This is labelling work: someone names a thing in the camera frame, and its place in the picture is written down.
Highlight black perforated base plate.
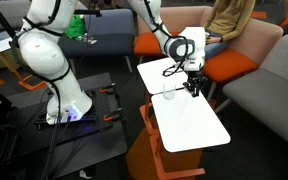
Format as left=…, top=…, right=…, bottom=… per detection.
left=13, top=83, right=124, bottom=142

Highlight beige bench with orange seat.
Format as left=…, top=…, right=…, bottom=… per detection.
left=132, top=5, right=215, bottom=65

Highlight green bag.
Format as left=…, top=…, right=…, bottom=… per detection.
left=64, top=14, right=86, bottom=40

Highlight clear glass cup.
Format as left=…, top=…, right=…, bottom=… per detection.
left=162, top=82, right=177, bottom=101

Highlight white orange low table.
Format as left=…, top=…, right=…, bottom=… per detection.
left=0, top=37, right=47, bottom=92

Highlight clear glass items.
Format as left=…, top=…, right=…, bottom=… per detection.
left=76, top=33, right=99, bottom=46

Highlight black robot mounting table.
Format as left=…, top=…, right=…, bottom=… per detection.
left=0, top=72, right=129, bottom=180

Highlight beige armchair with orange seat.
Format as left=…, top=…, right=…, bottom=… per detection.
left=201, top=18, right=284, bottom=102

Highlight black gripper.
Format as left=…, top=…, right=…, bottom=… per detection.
left=185, top=69, right=208, bottom=98

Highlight grey sofa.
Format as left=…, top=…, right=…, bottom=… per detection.
left=214, top=33, right=288, bottom=155

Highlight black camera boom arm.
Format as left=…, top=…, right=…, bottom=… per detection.
left=73, top=8, right=103, bottom=18

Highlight black cable bundle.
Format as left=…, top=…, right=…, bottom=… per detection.
left=38, top=83, right=72, bottom=180

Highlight seated person in mustard sweater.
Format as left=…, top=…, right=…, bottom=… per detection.
left=202, top=0, right=257, bottom=61

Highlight orange black clamp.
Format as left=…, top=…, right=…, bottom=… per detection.
left=102, top=111, right=122, bottom=123
left=98, top=84, right=117, bottom=95

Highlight large white orange side table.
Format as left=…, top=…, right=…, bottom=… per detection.
left=126, top=87, right=232, bottom=180

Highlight dark blue sofa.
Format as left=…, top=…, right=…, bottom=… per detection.
left=57, top=8, right=137, bottom=75

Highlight small white orange side table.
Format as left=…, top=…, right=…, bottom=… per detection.
left=136, top=57, right=194, bottom=136

